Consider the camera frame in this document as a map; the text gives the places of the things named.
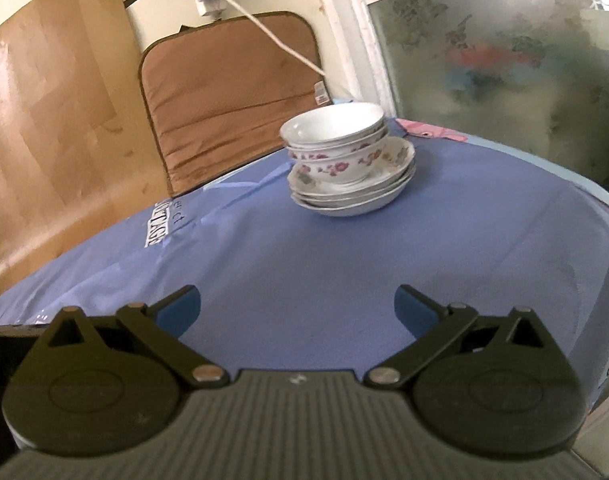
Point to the frosted floral glass door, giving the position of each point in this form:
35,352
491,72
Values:
530,74

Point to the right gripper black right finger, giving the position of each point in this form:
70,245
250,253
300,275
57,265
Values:
455,346

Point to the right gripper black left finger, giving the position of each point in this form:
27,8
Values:
137,346

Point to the blue printed tablecloth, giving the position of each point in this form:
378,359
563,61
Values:
282,287

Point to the white floral deep plate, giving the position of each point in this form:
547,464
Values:
386,165

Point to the brown seat cushion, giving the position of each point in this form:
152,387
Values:
217,95

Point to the white floral bowl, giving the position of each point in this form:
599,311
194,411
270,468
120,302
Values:
333,123
360,137
342,169

